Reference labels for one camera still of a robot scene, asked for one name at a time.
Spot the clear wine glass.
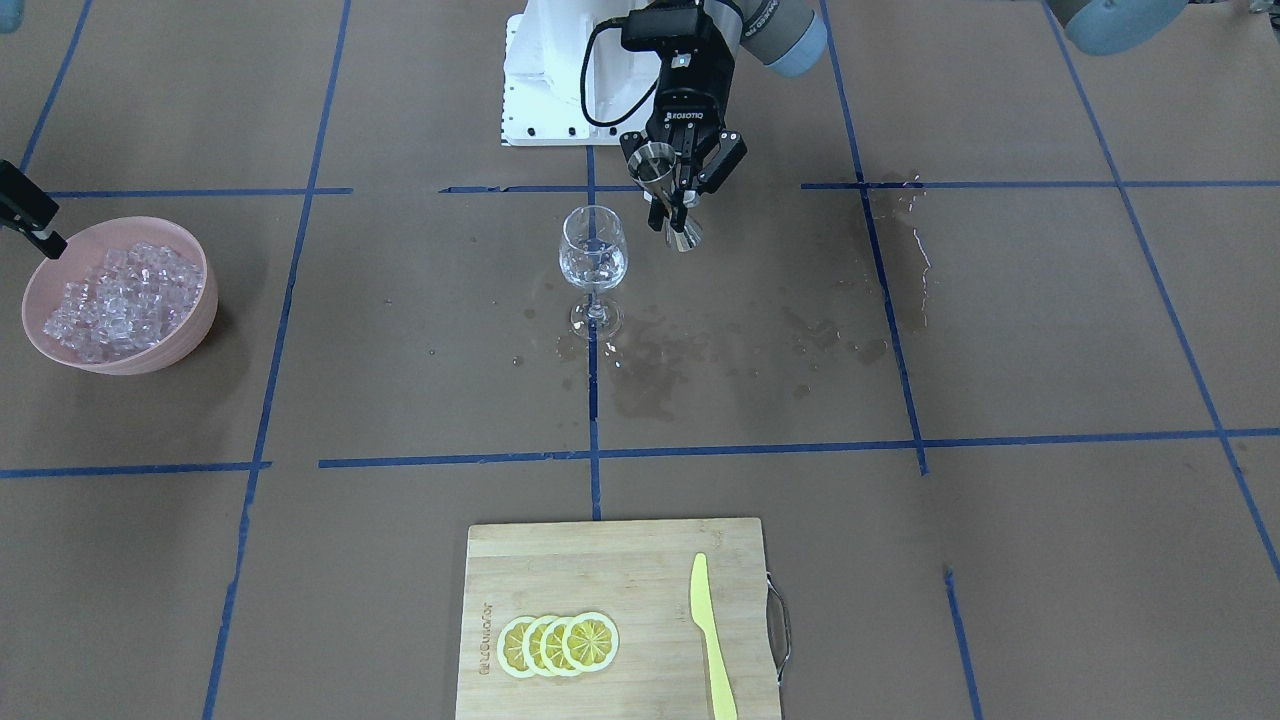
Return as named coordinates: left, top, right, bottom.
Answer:
left=558, top=205, right=628, bottom=340

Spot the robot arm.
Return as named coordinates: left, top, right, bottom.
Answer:
left=596, top=1, right=828, bottom=234

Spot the steel cocktail jigger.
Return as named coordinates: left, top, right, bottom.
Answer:
left=631, top=141, right=701, bottom=252

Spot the yellow plastic knife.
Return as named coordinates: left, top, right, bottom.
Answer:
left=687, top=552, right=739, bottom=719

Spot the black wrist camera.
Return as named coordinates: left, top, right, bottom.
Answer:
left=620, top=1, right=713, bottom=54

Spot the pile of ice cubes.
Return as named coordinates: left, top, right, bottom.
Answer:
left=40, top=241, right=212, bottom=365

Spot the lemon slice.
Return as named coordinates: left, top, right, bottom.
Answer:
left=518, top=615, right=562, bottom=676
left=540, top=618, right=582, bottom=676
left=561, top=611, right=620, bottom=673
left=498, top=616, right=538, bottom=679

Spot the pink bowl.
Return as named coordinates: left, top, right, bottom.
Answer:
left=22, top=217, right=218, bottom=375

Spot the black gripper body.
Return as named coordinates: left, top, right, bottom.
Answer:
left=645, top=50, right=736, bottom=163

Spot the bamboo cutting board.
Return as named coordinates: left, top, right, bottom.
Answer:
left=454, top=518, right=782, bottom=719

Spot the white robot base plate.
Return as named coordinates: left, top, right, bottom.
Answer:
left=500, top=1, right=660, bottom=147

